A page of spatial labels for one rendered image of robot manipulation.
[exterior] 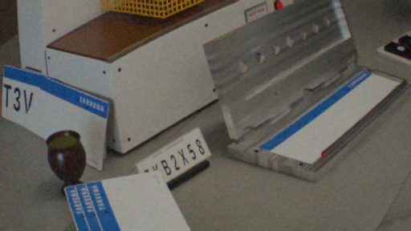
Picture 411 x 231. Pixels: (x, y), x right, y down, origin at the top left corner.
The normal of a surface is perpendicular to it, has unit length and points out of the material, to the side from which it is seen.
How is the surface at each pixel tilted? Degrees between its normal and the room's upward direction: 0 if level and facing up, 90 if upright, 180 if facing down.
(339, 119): 0
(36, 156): 0
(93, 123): 69
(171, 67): 90
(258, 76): 77
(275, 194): 0
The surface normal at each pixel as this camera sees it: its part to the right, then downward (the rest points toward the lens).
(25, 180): -0.11, -0.89
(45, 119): -0.70, 0.03
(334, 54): 0.70, 0.00
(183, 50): 0.74, 0.22
